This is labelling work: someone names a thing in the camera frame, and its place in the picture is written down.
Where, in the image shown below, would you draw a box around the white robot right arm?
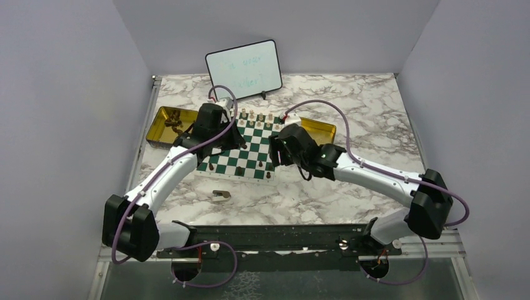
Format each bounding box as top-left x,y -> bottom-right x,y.
269,124 -> 453,254

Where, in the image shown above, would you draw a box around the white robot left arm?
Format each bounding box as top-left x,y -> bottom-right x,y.
102,99 -> 244,262

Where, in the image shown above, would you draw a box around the dark pieces in tin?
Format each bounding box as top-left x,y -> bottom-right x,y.
164,116 -> 183,134

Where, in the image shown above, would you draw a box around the light chess pieces row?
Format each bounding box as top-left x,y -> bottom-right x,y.
236,108 -> 284,131

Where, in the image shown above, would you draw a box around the green white chess board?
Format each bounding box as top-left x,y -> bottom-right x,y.
196,127 -> 280,186

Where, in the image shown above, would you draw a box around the right gold tin box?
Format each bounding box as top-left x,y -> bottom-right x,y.
301,117 -> 337,145

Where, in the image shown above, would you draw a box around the gold tin box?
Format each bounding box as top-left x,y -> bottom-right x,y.
146,106 -> 198,149
301,117 -> 337,145

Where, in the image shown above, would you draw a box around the left gold tin box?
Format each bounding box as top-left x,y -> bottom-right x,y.
146,106 -> 198,149

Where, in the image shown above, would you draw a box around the small whiteboard on stand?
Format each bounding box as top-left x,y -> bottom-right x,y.
205,39 -> 283,99

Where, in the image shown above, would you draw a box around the beige plastic clip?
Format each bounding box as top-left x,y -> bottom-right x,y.
212,190 -> 231,202

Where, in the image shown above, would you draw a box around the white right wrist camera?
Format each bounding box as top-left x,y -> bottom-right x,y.
281,112 -> 302,127

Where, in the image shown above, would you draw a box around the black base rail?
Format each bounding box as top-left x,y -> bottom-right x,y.
156,224 -> 402,273

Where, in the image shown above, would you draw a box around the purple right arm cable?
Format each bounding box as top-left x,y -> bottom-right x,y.
283,99 -> 471,228

